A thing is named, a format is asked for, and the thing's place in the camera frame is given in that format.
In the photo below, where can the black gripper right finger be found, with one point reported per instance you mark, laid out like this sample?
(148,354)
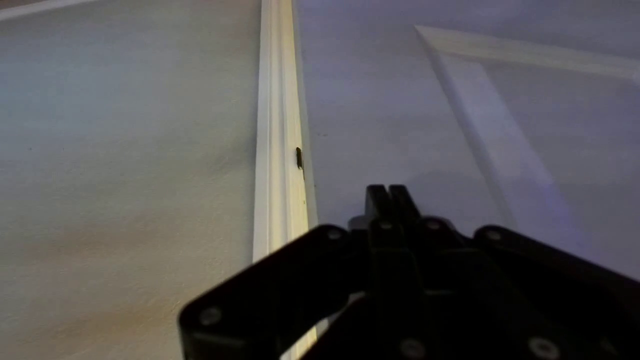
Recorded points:
(533,292)

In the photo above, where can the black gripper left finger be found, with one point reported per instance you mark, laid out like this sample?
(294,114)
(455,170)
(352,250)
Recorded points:
(267,301)

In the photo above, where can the white panelled door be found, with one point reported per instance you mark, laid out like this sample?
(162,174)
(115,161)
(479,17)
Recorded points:
(400,101)

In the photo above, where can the black door latch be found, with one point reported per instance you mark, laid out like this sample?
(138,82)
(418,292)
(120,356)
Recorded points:
(298,157)

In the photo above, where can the white door frame trim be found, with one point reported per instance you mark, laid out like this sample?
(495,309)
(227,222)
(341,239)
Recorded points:
(277,132)

